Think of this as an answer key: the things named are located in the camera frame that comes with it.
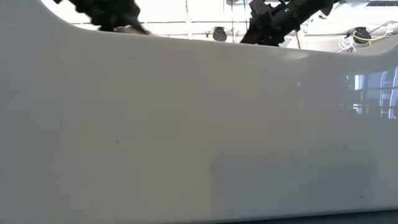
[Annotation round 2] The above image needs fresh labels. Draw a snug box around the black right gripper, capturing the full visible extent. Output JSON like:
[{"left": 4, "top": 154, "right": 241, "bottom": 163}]
[{"left": 239, "top": 14, "right": 285, "bottom": 47}]

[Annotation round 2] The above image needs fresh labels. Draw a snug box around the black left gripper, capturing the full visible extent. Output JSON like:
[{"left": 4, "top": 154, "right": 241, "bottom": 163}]
[{"left": 53, "top": 0, "right": 150, "bottom": 35}]

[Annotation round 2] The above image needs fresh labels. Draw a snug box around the black round floor object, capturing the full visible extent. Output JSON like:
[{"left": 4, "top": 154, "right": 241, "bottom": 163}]
[
  {"left": 352, "top": 27, "right": 373, "bottom": 45},
  {"left": 211, "top": 26, "right": 228, "bottom": 43}
]

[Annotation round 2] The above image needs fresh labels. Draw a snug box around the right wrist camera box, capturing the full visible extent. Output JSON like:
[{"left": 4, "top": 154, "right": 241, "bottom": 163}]
[{"left": 248, "top": 0, "right": 276, "bottom": 20}]

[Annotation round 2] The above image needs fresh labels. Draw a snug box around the short white looped cable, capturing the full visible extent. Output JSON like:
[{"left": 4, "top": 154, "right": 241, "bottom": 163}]
[{"left": 337, "top": 35, "right": 357, "bottom": 53}]

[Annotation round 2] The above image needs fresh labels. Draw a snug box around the yellow floor cable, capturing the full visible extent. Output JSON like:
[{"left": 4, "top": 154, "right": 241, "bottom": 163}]
[{"left": 353, "top": 23, "right": 396, "bottom": 43}]

